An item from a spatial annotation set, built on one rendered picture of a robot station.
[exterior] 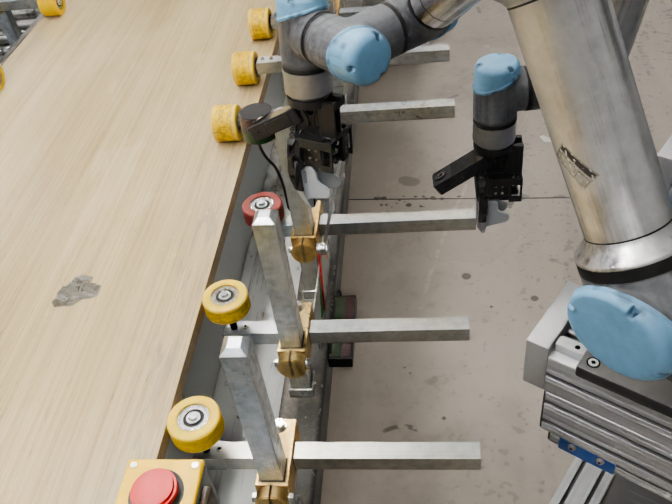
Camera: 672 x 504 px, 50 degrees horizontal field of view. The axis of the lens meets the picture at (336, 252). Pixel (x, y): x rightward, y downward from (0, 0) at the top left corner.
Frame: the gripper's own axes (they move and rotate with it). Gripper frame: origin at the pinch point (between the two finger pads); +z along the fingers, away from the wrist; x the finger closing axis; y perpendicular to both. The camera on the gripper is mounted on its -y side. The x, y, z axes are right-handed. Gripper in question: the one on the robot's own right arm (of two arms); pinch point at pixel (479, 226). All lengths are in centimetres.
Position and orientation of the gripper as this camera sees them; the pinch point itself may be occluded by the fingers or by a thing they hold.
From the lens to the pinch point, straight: 145.5
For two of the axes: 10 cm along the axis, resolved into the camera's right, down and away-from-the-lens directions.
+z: 1.1, 7.4, 6.6
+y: 9.9, -0.3, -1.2
